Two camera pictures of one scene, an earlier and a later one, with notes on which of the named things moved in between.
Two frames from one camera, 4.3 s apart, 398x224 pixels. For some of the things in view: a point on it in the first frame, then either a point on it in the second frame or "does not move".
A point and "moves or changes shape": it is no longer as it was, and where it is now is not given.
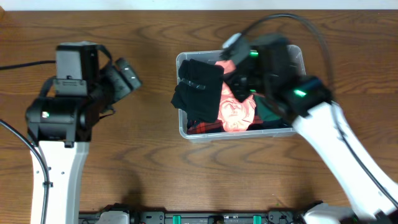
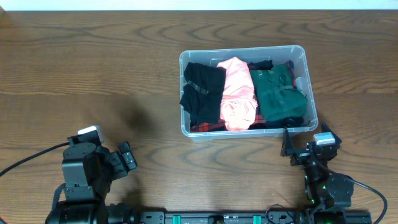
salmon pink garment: (234, 114) does not move
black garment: (199, 91) moves or changes shape
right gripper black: (235, 83) -> (301, 155)
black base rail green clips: (127, 217) does not move
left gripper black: (118, 89) -> (119, 170)
